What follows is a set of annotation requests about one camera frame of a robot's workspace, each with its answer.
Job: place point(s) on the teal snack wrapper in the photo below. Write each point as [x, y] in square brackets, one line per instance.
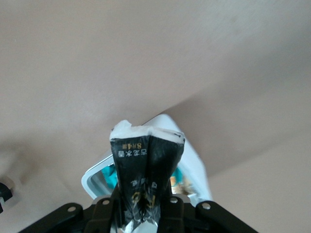
[110, 178]

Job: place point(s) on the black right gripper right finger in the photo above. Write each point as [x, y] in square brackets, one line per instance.
[173, 216]

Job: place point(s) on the small white lidded bin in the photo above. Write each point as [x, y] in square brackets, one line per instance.
[192, 155]

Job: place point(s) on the black tape roll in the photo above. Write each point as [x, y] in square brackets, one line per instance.
[6, 190]

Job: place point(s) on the black tissue packet wrapper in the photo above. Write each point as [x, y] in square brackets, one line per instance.
[143, 174]

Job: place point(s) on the yellow printed snack wrapper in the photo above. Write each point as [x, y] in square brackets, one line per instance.
[184, 188]

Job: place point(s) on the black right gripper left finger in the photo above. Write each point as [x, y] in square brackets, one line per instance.
[104, 213]

